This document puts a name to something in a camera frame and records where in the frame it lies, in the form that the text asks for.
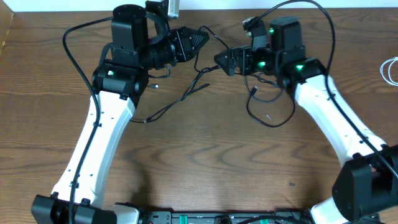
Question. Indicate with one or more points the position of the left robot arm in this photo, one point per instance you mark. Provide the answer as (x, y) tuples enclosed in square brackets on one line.
[(141, 40)]

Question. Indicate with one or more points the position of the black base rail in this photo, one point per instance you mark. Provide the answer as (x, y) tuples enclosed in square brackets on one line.
[(170, 217)]

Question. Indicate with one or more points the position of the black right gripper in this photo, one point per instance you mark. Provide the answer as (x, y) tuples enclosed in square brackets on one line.
[(245, 53)]

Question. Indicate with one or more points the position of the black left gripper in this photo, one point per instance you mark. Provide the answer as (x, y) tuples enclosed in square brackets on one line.
[(181, 44)]

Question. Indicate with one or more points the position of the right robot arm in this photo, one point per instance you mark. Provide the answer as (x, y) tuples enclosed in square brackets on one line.
[(367, 182)]

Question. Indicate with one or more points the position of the cardboard box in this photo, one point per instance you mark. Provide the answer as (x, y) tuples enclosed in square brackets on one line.
[(6, 18)]

